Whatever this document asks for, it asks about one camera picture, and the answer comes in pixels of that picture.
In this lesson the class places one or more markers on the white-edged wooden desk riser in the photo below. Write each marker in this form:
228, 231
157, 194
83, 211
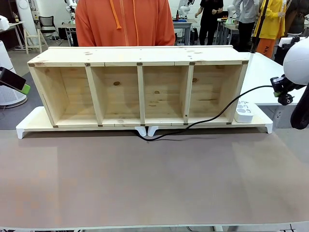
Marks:
36, 120

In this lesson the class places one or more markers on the grey background work table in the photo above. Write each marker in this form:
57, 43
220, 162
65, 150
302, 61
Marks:
183, 26

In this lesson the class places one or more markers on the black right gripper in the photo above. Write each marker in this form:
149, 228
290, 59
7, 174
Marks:
289, 84

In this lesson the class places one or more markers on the person in grey shirt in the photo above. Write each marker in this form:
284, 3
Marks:
246, 21

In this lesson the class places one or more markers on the person in dark top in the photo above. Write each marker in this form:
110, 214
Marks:
298, 17

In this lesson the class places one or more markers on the person in yellow top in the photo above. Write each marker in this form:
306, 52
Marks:
271, 21

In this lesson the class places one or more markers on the black office chair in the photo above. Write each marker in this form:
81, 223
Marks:
48, 25

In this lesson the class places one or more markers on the person in orange hoodie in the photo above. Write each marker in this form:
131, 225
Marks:
125, 21

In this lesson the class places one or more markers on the pine wood four-compartment shelf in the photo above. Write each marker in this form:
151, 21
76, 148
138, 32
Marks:
144, 56

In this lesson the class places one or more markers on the person in black clothes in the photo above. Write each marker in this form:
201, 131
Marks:
210, 17

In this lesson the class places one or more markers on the white three-socket power strip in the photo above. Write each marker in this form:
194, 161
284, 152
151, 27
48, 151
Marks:
243, 113

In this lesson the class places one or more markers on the black tripod pole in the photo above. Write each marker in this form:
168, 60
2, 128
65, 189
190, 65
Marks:
259, 24

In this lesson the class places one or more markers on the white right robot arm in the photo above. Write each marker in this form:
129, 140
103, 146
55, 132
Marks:
298, 60

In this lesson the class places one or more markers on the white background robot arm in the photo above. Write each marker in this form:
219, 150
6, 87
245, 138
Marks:
185, 8
230, 14

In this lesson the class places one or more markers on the tall white cylindrical appliance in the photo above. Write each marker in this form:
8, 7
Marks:
26, 14

